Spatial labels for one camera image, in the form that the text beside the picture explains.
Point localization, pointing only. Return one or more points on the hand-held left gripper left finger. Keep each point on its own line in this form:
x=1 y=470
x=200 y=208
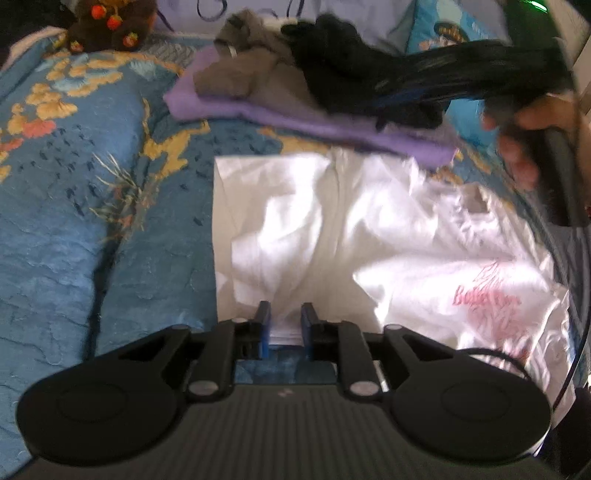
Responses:
x=264 y=332

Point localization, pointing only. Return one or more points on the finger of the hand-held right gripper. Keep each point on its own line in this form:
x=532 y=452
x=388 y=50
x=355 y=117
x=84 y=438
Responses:
x=485 y=60
x=485 y=87

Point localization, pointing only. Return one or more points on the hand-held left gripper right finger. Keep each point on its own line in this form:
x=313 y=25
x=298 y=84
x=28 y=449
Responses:
x=307 y=332

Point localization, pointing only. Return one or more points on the white t-shirt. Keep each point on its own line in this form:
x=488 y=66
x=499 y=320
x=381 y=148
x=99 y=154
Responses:
x=369 y=230

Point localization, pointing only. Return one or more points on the person's right hand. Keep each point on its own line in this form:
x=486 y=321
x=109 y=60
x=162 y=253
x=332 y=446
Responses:
x=540 y=115

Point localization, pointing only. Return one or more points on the blue cartoon pillow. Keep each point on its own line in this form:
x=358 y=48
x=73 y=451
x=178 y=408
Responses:
x=434 y=37

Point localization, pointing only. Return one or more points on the black folded garment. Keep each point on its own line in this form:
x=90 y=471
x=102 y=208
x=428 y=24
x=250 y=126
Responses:
x=341 y=60

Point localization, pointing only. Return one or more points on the purple folded garment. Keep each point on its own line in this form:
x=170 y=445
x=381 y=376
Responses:
x=286 y=120

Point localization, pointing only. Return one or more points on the blue patterned quilt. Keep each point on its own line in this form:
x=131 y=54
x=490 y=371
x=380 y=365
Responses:
x=69 y=207

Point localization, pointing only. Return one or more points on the grey-brown garment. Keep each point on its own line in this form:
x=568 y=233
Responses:
x=240 y=69

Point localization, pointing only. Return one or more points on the orange and brown plush toy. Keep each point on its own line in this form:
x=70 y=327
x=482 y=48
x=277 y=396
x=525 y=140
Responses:
x=120 y=14

